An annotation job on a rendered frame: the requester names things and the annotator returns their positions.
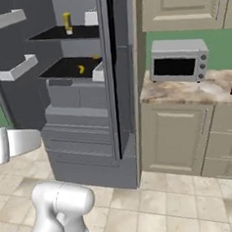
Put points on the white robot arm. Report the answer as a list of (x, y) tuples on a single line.
[(58, 203)]

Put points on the dark grey right fridge door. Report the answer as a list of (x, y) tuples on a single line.
[(123, 88)]

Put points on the dark grey fridge door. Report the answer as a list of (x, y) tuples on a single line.
[(123, 88), (28, 98)]

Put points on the grey fridge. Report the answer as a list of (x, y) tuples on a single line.
[(87, 100)]

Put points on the white fridge door bin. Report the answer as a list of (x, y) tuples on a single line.
[(91, 19), (3, 20), (98, 74), (18, 70)]

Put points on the grey fridge crisper drawer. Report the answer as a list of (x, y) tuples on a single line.
[(75, 94)]

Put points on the black fridge shelf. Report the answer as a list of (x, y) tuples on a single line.
[(53, 34), (64, 68)]

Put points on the dark grey left fridge door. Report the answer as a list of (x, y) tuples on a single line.
[(28, 98)]

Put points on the grey freezer drawer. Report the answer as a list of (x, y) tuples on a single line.
[(81, 156), (76, 132)]

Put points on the small yellow curved food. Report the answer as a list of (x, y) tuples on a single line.
[(81, 69)]

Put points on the small orange food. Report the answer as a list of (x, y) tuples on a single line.
[(96, 57)]

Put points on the beige base cupboard door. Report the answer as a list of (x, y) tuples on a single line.
[(175, 138)]

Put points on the silver toaster oven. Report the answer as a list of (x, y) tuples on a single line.
[(179, 60)]

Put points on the yellow squeeze bottle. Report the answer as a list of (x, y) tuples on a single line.
[(67, 22)]

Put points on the beige drawer front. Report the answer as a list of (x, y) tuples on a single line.
[(224, 156), (226, 118)]

